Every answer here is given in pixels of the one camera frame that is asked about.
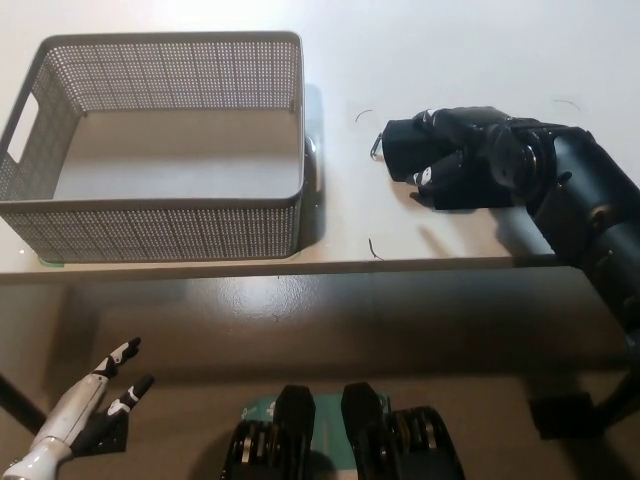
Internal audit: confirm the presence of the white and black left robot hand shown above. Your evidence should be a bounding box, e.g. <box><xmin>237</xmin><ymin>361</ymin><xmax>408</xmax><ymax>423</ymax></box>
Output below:
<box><xmin>34</xmin><ymin>337</ymin><xmax>155</xmax><ymax>454</ymax></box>

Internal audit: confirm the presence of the grey perforated plastic basket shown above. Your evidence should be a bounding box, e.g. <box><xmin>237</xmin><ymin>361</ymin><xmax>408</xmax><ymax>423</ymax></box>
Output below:
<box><xmin>0</xmin><ymin>30</ymin><xmax>306</xmax><ymax>263</ymax></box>

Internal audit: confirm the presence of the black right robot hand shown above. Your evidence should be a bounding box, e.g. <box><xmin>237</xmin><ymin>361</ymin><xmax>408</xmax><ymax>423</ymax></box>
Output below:
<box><xmin>407</xmin><ymin>105</ymin><xmax>517</xmax><ymax>200</ymax></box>

